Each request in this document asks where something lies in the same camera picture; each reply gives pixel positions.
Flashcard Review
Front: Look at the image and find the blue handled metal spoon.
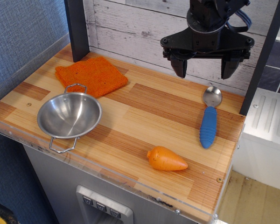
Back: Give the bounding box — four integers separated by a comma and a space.
199, 86, 222, 149

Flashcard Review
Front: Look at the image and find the grey toy fridge cabinet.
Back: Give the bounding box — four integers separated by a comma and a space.
24, 146, 193, 224

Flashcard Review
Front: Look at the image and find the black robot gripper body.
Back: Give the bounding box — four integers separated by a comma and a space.
160, 27, 255, 61

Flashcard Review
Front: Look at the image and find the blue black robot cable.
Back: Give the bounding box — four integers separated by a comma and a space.
225, 9, 253, 33

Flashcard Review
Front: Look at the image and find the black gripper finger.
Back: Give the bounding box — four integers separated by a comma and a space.
170, 57, 187, 78
221, 57, 238, 79

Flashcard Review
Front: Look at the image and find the dark left vertical post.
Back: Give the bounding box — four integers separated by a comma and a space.
64, 0, 90, 62

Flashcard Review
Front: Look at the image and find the orange knitted towel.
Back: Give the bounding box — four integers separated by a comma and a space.
55, 56, 128, 98

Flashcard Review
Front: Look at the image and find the dark right vertical post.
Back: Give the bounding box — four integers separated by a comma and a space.
239, 0, 280, 116

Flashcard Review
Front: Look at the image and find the dark vertical post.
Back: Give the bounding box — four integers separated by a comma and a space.
64, 0, 90, 62
239, 0, 280, 116

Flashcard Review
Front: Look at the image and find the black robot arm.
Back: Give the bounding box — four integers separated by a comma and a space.
160, 0, 254, 79

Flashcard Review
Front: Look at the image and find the yellow black object corner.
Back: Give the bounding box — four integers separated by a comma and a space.
0, 204, 18, 224

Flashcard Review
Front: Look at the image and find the silver dispenser button panel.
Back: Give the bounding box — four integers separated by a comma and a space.
76, 185, 134, 224

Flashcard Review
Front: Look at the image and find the steel bowl with handles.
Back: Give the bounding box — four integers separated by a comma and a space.
37, 83, 102, 154

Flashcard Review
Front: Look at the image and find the orange plastic carrot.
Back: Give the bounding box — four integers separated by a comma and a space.
147, 146, 188, 171

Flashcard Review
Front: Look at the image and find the white toy sink unit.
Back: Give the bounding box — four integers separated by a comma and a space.
233, 88, 280, 189

